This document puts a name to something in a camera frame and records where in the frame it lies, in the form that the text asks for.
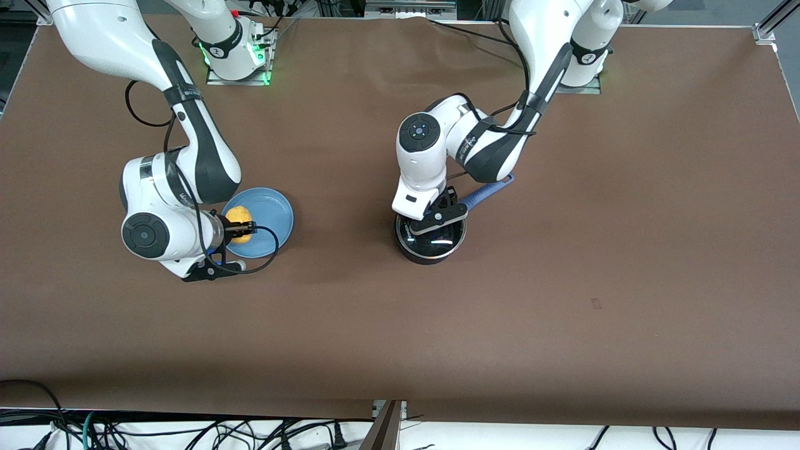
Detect glass lid with blue knob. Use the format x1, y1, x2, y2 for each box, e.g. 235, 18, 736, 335
397, 212, 466, 261

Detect brown table leg beam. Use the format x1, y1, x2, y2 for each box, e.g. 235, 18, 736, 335
359, 400, 404, 450

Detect brown table cover sheet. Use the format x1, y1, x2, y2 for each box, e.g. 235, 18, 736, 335
0, 11, 800, 431

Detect black pot with blue handle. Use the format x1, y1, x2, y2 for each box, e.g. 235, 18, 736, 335
394, 173, 516, 266

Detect black looped floor cable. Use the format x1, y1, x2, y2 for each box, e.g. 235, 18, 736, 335
0, 379, 71, 450

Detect black base connector cable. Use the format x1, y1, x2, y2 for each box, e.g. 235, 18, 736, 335
249, 0, 302, 48

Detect long black table cable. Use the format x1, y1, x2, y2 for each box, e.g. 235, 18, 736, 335
427, 18, 521, 49

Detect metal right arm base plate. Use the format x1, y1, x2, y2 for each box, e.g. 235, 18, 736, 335
206, 24, 274, 87

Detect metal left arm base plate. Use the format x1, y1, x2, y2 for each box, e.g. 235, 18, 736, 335
555, 72, 603, 95

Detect white metal edge bracket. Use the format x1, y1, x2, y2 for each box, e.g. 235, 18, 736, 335
371, 400, 408, 421

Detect tangled black floor cables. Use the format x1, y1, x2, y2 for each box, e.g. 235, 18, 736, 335
19, 416, 376, 450

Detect blue round plate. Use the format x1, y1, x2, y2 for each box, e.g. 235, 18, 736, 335
220, 187, 295, 259

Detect yellow potato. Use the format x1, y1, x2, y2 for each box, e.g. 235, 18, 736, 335
224, 207, 255, 245

